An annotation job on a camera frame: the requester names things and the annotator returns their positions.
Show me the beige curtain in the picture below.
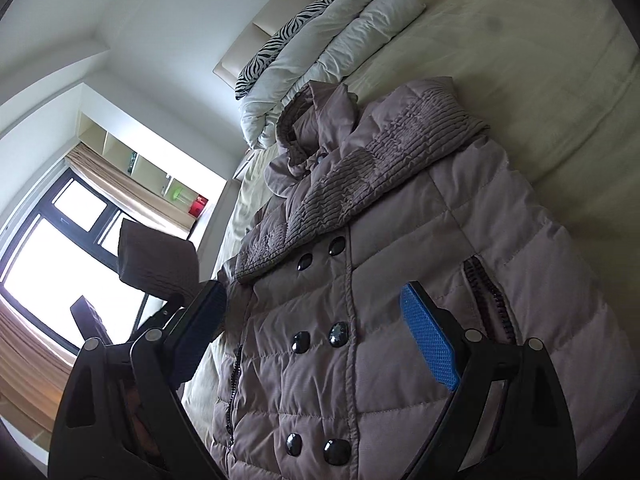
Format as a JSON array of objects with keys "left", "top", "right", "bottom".
[
  {"left": 65, "top": 142, "right": 193, "bottom": 241},
  {"left": 0, "top": 300, "right": 81, "bottom": 411}
]

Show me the mauve padded jacket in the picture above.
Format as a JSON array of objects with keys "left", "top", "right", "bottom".
[{"left": 118, "top": 77, "right": 626, "bottom": 480}]

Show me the cream padded headboard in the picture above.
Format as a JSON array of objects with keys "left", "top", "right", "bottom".
[{"left": 214, "top": 0, "right": 396, "bottom": 83}]

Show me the beige bed sheet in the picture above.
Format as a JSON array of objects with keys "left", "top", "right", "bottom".
[{"left": 180, "top": 0, "right": 636, "bottom": 446}]

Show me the black framed window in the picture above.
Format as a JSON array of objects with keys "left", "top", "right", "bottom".
[{"left": 0, "top": 167, "right": 166, "bottom": 351}]

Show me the white wall shelf unit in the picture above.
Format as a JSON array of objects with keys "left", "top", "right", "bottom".
[{"left": 75, "top": 112, "right": 211, "bottom": 233}]

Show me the white duvet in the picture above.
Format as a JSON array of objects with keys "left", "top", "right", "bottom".
[{"left": 239, "top": 0, "right": 427, "bottom": 150}]

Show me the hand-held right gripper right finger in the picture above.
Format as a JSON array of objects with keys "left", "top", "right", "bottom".
[{"left": 399, "top": 281, "right": 575, "bottom": 480}]

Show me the zebra print pillow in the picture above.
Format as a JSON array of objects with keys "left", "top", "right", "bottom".
[{"left": 235, "top": 0, "right": 336, "bottom": 101}]

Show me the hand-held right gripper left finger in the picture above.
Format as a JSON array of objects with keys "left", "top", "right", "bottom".
[{"left": 47, "top": 280, "right": 228, "bottom": 480}]

